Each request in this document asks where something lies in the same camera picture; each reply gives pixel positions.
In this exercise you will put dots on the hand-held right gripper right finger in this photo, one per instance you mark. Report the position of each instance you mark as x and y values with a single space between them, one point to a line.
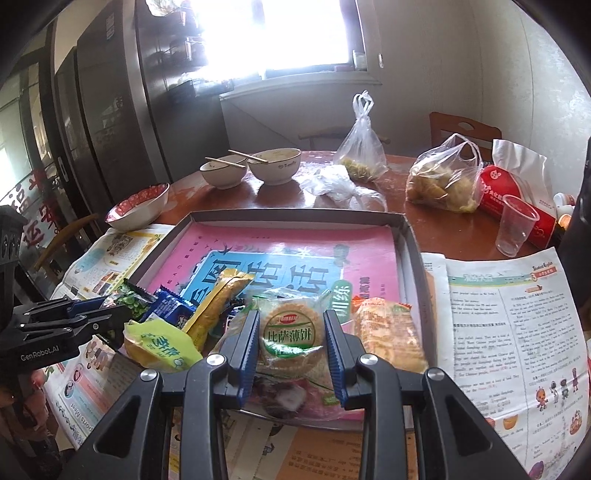
334 355

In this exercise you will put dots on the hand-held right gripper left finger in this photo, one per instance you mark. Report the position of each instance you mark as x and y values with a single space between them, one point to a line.
247 350

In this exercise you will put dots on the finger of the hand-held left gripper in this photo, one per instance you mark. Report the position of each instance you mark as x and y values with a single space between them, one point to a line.
111 321
90 305

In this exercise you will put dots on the dark green pea packet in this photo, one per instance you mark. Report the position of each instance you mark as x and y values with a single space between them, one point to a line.
131 300

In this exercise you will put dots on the clear round cracker packet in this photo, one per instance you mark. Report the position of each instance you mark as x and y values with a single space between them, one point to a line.
291 339

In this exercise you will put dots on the yellow-green snack packet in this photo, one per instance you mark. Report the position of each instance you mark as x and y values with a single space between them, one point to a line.
157 346

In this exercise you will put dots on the gold wafer packet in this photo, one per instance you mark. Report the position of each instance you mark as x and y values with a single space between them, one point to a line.
217 304

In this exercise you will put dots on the orange rice cracker packet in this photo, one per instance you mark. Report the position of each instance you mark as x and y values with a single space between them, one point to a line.
388 332

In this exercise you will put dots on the blue cookie packet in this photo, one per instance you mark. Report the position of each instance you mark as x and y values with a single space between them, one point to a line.
168 309

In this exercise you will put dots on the dark brown cake packet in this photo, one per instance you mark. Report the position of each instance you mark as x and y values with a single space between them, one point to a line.
281 399

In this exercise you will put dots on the dark shallow cardboard box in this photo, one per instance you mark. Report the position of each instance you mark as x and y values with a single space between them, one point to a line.
415 277

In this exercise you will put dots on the plastic bag of fried snacks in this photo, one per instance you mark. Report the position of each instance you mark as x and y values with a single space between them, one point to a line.
438 184

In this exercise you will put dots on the person's left hand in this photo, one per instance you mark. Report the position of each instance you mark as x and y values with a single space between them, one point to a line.
32 392

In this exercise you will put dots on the colourful newspaper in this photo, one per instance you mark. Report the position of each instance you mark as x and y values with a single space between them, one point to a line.
92 263

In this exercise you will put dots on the curved wooden chair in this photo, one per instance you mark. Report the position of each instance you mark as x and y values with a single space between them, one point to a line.
69 235

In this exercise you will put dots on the red patterned bowl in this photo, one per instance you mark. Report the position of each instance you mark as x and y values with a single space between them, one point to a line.
138 212

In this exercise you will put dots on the pink printed book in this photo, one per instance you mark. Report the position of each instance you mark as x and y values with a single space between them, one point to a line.
300 244

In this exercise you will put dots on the white text newspaper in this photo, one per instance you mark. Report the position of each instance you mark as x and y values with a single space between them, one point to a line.
498 323

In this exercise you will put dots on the crumpled translucent plastic bag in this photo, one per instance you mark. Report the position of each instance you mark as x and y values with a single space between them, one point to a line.
337 184

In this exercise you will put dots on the small beige bowl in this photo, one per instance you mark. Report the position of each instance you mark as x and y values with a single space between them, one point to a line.
224 177

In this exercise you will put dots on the large beige bowl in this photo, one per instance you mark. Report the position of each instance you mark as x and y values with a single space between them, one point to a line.
274 170

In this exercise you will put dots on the wooden chopstick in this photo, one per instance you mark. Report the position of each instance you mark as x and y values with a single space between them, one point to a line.
247 155
226 162

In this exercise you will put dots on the dark steel refrigerator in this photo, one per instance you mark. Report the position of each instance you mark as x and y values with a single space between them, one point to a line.
115 115

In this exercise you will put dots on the tied clear plastic bag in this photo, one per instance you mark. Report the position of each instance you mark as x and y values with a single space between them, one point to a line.
360 147

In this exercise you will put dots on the clear plastic cup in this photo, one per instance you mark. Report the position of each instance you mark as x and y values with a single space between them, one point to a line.
515 230

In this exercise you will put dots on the red tissue pack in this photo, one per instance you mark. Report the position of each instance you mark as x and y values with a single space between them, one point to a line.
494 189

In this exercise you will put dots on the small white drink bottle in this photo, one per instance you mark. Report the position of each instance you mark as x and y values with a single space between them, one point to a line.
563 201

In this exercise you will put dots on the black thermos flask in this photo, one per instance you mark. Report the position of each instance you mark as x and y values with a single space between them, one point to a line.
579 221

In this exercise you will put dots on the small white jar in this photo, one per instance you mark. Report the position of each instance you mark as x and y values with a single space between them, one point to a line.
360 60

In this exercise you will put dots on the bright window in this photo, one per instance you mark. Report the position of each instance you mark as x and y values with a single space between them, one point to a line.
277 32

